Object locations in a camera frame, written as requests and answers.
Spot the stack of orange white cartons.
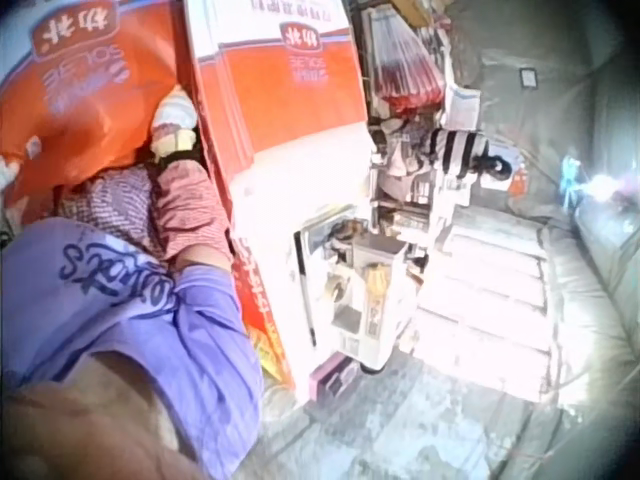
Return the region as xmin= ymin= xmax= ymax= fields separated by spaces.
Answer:
xmin=180 ymin=0 xmax=374 ymax=404

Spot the white packing machine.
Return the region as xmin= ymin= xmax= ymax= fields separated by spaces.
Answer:
xmin=293 ymin=149 xmax=476 ymax=375

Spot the person's right hand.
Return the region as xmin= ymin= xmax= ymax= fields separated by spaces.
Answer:
xmin=148 ymin=84 xmax=200 ymax=157

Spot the stack of white sheets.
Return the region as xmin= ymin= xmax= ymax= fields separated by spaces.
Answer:
xmin=412 ymin=219 xmax=556 ymax=405

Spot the black wrist band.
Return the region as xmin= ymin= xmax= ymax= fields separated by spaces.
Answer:
xmin=153 ymin=147 xmax=202 ymax=171

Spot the orange fire extinguisher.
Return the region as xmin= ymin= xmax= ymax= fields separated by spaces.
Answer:
xmin=507 ymin=160 xmax=531 ymax=200

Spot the purple box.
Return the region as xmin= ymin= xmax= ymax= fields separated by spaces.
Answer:
xmin=307 ymin=350 xmax=362 ymax=401

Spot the person's left hand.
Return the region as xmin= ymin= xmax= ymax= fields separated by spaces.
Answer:
xmin=0 ymin=153 xmax=22 ymax=192

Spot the bundle of red packets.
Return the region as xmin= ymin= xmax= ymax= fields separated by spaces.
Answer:
xmin=367 ymin=5 xmax=447 ymax=117

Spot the orange carton sheet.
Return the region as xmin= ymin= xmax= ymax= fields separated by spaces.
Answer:
xmin=0 ymin=0 xmax=194 ymax=211

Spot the blue stool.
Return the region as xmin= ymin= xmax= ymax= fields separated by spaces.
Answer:
xmin=558 ymin=153 xmax=587 ymax=212

